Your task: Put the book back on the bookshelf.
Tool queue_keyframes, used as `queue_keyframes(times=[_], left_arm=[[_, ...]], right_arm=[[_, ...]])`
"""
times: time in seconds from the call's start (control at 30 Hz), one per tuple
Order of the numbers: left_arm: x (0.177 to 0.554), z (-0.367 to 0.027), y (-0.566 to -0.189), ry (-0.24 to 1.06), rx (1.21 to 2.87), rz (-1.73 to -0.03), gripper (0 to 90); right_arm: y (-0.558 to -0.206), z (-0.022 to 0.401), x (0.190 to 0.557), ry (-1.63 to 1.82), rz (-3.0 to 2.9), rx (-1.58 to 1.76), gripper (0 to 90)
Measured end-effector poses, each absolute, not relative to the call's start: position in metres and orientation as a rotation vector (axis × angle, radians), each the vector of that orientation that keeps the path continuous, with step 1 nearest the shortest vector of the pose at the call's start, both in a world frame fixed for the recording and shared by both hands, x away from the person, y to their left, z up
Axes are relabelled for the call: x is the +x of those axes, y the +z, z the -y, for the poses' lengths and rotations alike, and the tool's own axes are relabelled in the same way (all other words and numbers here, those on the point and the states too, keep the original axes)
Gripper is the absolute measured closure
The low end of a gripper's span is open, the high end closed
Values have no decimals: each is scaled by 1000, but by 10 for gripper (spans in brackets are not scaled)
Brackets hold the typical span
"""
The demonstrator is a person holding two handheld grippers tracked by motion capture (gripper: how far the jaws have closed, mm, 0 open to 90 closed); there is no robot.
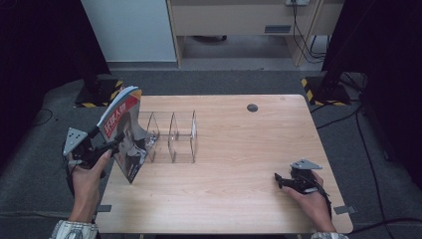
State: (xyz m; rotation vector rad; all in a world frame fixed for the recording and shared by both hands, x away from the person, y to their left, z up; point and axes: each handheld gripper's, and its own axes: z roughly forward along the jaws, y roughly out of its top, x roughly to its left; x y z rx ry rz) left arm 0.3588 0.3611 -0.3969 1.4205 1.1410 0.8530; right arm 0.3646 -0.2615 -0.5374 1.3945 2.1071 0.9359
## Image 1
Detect dark curtain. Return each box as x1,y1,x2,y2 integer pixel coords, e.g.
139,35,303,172
320,0,422,190
0,0,112,173

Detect clear acrylic divider rack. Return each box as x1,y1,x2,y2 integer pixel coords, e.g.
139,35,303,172
133,110,199,164

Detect light wooden desk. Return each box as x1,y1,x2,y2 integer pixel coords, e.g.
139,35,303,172
165,0,346,70

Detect right hand-held gripper cable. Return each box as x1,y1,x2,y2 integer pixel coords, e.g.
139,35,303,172
317,183,333,220

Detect person's right sleeve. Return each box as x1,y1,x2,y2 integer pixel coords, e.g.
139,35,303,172
311,231,350,239

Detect magazine with portrait cover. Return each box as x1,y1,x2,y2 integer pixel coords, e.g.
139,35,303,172
96,85,149,185

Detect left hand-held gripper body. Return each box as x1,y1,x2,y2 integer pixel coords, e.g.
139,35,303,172
62,126,112,170

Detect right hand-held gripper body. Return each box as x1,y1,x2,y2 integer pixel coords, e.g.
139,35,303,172
290,158,323,195

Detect person's sleeve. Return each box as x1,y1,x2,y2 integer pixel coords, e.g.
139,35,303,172
311,231,350,239
49,219,100,239

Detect person's left sleeve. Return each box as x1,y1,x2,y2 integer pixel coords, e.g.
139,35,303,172
49,219,100,239

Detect white cabinet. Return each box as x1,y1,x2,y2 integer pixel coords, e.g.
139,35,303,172
80,0,178,64

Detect thin black floor cable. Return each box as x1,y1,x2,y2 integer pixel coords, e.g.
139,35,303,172
32,108,55,127

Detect person's left hand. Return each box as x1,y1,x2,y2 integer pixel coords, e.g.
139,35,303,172
68,148,113,223

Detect black cables under desk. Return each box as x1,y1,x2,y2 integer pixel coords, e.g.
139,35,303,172
291,3,329,65

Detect person's right hand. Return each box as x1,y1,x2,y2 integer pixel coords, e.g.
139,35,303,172
282,171,337,233

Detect grey label on desk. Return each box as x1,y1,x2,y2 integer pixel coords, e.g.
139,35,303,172
264,24,293,35

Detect black stand with striped base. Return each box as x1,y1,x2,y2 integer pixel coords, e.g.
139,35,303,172
74,66,124,109
301,63,352,108

